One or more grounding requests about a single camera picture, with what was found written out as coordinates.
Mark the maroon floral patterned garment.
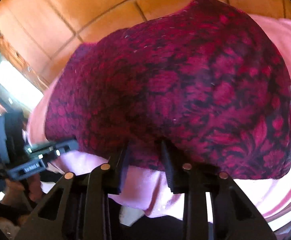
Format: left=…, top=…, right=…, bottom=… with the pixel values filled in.
left=45, top=0, right=291, bottom=179

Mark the person's left hand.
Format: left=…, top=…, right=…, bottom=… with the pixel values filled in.
left=0, top=174, right=44, bottom=207

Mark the pink bed sheet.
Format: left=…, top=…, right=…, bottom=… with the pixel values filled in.
left=26, top=13, right=291, bottom=233

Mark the wooden panelled headboard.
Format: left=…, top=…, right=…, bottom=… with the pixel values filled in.
left=0, top=0, right=291, bottom=90

